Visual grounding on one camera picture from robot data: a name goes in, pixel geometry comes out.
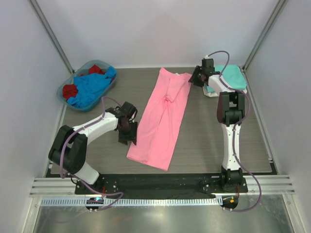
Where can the blue plastic basket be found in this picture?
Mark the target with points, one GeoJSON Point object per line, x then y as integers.
{"type": "Point", "coordinates": [84, 70]}

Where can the white folded t shirt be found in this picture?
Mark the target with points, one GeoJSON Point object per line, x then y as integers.
{"type": "Point", "coordinates": [211, 93]}

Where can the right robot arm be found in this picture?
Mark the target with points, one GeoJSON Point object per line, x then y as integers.
{"type": "Point", "coordinates": [230, 114]}

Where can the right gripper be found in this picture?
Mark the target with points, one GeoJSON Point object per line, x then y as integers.
{"type": "Point", "coordinates": [195, 78]}

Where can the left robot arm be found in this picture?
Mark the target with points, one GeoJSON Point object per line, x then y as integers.
{"type": "Point", "coordinates": [70, 145]}

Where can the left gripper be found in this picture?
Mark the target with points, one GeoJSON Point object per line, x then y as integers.
{"type": "Point", "coordinates": [128, 135]}

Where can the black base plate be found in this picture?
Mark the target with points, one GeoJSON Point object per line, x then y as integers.
{"type": "Point", "coordinates": [134, 186]}

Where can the pink t shirt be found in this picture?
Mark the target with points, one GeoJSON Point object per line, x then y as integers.
{"type": "Point", "coordinates": [160, 123]}

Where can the right aluminium frame post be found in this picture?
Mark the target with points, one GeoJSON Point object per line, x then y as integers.
{"type": "Point", "coordinates": [280, 4]}

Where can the red t shirt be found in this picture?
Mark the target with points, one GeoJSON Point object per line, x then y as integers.
{"type": "Point", "coordinates": [70, 90]}

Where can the blue t shirt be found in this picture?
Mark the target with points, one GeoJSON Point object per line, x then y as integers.
{"type": "Point", "coordinates": [90, 88]}

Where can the slotted cable duct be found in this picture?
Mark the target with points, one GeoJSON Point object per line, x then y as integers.
{"type": "Point", "coordinates": [99, 202]}

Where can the teal folded t shirt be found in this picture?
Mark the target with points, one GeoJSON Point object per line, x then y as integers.
{"type": "Point", "coordinates": [234, 77]}

